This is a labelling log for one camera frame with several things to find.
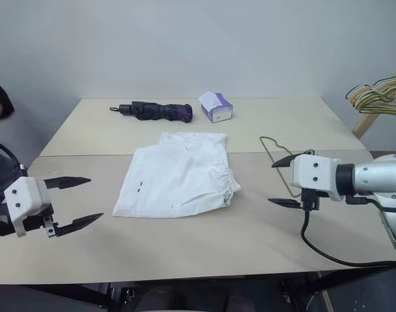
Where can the white shorts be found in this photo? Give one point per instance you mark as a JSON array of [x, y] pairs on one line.
[[181, 178]]

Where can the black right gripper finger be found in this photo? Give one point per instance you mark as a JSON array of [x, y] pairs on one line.
[[287, 160], [287, 202]]

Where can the black purple folded umbrella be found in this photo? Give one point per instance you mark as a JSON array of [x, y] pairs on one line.
[[158, 112]]

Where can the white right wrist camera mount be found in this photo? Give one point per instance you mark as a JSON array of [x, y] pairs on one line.
[[314, 175]]

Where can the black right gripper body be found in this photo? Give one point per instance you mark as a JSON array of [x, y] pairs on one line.
[[311, 200]]

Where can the hangers on wooden rack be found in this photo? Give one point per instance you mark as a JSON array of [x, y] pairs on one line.
[[366, 122]]

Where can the person in dark clothes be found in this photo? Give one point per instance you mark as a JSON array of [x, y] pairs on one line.
[[1, 97]]

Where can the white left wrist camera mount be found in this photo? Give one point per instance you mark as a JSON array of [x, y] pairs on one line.
[[25, 198]]

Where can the purple white tissue box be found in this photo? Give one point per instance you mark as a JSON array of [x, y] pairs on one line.
[[218, 109]]

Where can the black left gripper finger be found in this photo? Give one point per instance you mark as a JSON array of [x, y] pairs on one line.
[[80, 224], [66, 182]]

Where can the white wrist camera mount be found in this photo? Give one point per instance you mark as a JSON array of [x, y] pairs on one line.
[[314, 175], [25, 198]]

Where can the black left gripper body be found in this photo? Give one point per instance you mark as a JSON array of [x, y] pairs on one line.
[[35, 222]]

